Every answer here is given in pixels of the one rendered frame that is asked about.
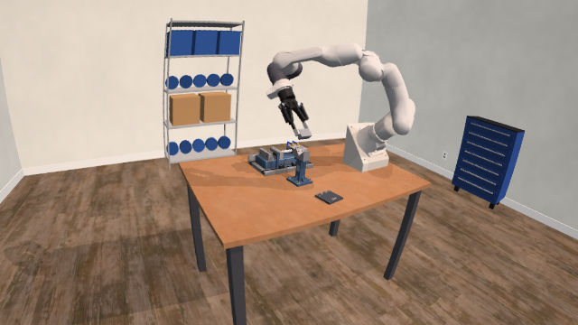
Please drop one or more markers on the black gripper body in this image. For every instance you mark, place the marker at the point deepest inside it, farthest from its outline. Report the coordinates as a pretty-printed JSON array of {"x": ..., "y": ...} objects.
[{"x": 286, "y": 95}]

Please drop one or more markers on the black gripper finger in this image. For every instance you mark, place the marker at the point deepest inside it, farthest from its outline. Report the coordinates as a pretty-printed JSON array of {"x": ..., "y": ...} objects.
[
  {"x": 288, "y": 117},
  {"x": 302, "y": 115}
]

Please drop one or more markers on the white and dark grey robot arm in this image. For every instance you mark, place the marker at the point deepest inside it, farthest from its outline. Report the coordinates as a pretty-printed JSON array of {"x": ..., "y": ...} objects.
[{"x": 287, "y": 65}]

